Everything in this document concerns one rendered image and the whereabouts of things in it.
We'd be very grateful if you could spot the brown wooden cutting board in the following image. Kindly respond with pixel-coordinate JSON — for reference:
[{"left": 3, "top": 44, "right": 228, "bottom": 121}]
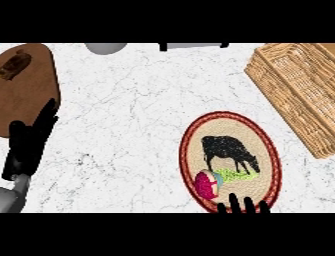
[{"left": 0, "top": 43, "right": 63, "bottom": 138}]

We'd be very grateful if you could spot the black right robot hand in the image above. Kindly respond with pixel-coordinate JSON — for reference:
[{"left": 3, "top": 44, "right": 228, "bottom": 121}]
[{"left": 216, "top": 192, "right": 272, "bottom": 214}]

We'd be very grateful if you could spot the grey rounded object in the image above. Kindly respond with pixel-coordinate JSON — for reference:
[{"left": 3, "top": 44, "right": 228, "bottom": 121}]
[{"left": 83, "top": 43, "right": 129, "bottom": 56}]

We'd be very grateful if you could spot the tan wicker basket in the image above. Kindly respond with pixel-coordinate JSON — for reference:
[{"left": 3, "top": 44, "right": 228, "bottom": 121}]
[{"left": 243, "top": 43, "right": 335, "bottom": 160}]

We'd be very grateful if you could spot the oval woven cow placemat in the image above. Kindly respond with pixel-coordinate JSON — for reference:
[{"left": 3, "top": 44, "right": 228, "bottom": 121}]
[{"left": 178, "top": 110, "right": 284, "bottom": 214}]

